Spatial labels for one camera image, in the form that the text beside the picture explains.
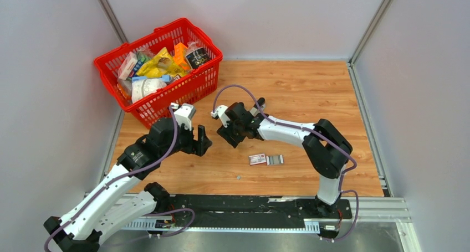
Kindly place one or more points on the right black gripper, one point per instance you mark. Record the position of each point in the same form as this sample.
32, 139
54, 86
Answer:
233, 140

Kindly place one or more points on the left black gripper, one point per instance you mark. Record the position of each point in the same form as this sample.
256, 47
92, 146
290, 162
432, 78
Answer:
198, 147

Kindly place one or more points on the white red staple box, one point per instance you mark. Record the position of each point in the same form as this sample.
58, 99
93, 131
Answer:
257, 159

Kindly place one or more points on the black and grey stapler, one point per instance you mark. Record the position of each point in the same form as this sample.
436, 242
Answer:
258, 106

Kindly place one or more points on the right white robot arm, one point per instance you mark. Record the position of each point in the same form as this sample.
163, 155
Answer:
327, 149

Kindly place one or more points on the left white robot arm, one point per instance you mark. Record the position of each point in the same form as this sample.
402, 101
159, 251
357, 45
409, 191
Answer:
94, 220

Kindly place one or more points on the red plastic shopping basket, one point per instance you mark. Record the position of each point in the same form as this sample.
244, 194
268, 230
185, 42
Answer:
191, 88

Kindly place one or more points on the white round package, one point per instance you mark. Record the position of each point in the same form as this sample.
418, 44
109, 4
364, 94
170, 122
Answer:
145, 87

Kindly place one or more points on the black labelled package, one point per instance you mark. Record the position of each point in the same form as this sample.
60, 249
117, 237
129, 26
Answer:
197, 57

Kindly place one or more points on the yellow snack bag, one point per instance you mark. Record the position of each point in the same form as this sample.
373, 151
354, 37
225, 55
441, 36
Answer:
161, 64

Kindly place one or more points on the orange box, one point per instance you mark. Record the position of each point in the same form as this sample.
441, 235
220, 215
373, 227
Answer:
180, 57

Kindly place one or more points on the white pink box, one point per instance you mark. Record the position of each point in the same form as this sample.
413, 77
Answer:
127, 66

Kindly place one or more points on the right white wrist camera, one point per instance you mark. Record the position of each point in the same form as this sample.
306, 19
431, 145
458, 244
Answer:
220, 113

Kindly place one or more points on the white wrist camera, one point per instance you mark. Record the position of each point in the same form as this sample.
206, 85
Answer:
183, 114
220, 113

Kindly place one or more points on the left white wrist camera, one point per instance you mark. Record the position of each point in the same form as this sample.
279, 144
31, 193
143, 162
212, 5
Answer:
183, 114

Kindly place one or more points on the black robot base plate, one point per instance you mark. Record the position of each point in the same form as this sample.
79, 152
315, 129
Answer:
226, 212

